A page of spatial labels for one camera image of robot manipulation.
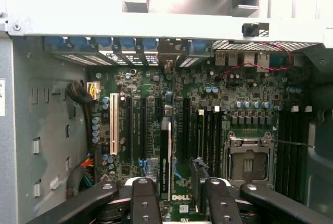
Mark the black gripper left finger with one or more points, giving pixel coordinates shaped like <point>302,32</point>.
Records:
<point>144,205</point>

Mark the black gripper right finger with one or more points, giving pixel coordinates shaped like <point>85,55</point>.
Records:
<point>223,205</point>

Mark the silver CPU socket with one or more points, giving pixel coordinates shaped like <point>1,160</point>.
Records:
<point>248,159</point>

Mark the RAM slot white clips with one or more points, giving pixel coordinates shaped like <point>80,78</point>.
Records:
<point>289,156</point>
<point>216,141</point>
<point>200,135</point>
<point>302,156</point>

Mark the RAM slot black clips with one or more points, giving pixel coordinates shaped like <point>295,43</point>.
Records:
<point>296,156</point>
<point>208,141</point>
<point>282,156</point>

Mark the long black expansion slot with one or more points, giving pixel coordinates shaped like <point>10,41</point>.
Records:
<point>186,130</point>
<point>129,130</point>
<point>143,130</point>

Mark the white PCI expansion slot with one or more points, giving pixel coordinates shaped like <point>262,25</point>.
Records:
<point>114,125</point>

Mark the thin metal locking lever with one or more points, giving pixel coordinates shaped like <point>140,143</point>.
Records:
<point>291,143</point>

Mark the short black expansion slot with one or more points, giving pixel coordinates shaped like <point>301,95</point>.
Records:
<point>158,105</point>

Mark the grey metal PC case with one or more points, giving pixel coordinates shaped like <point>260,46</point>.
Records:
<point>52,130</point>

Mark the green Dell motherboard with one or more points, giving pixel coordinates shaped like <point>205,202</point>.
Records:
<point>234,86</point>

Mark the silver USB port block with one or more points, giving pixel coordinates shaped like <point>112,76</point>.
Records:
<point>226,59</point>

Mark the perforated metal slot cover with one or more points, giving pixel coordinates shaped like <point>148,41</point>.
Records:
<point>186,62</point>
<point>96,59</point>
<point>72,59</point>

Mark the silver ethernet port block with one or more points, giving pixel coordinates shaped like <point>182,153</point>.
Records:
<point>262,61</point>

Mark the blue slot retainer clip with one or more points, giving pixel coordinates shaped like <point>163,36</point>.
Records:
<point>149,44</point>
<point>199,45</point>
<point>79,43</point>
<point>103,42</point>
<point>59,43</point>
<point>128,44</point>

